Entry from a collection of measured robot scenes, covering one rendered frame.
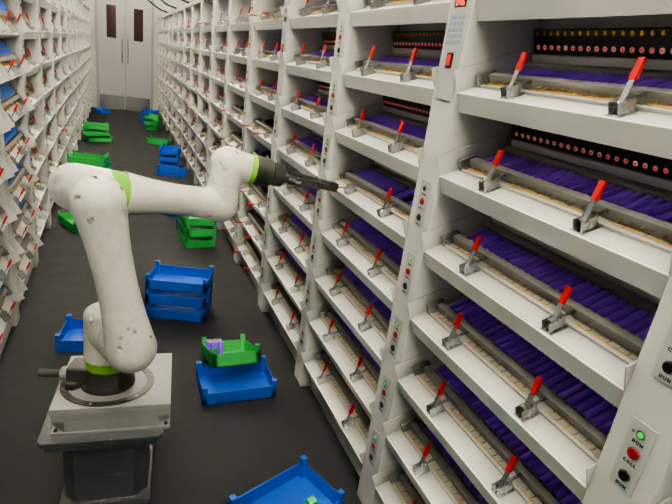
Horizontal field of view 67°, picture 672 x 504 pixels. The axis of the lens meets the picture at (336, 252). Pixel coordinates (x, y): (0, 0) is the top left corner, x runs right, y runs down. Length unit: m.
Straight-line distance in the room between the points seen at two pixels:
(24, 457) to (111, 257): 0.94
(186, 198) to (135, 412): 0.62
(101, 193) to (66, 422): 0.67
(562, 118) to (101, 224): 0.98
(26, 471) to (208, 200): 1.04
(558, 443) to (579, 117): 0.59
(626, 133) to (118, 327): 1.16
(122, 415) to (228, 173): 0.75
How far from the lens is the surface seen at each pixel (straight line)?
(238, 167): 1.60
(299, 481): 1.88
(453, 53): 1.29
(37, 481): 1.96
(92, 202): 1.25
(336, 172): 1.92
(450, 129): 1.27
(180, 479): 1.88
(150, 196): 1.49
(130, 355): 1.41
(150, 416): 1.60
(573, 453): 1.08
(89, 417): 1.61
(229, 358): 2.19
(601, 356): 0.99
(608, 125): 0.95
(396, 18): 1.59
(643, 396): 0.92
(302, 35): 2.56
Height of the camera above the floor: 1.32
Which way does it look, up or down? 20 degrees down
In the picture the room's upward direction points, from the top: 8 degrees clockwise
